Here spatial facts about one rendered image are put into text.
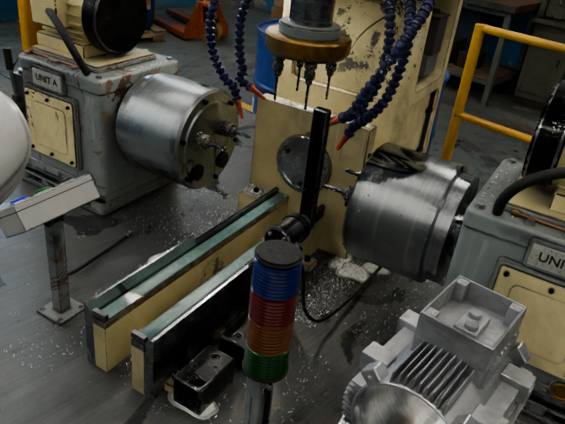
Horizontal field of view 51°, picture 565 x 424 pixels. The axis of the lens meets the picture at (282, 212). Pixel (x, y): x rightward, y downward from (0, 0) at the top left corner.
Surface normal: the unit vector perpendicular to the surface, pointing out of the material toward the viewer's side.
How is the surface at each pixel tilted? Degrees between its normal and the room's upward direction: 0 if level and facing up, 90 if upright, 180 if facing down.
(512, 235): 90
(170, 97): 32
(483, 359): 90
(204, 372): 0
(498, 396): 0
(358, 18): 90
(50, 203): 58
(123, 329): 90
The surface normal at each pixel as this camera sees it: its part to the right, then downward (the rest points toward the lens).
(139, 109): -0.36, -0.20
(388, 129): -0.52, 0.37
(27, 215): 0.77, -0.18
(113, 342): 0.85, 0.33
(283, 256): 0.11, -0.87
